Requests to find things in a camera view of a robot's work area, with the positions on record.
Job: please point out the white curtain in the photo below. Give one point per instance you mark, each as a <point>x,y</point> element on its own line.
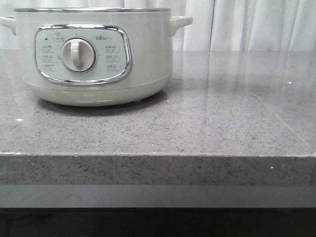
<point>219,25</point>

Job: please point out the pale green electric cooking pot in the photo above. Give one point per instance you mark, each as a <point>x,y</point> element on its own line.
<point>133,48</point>

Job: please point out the grey round control knob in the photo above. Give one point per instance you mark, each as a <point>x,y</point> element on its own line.
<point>78,55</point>

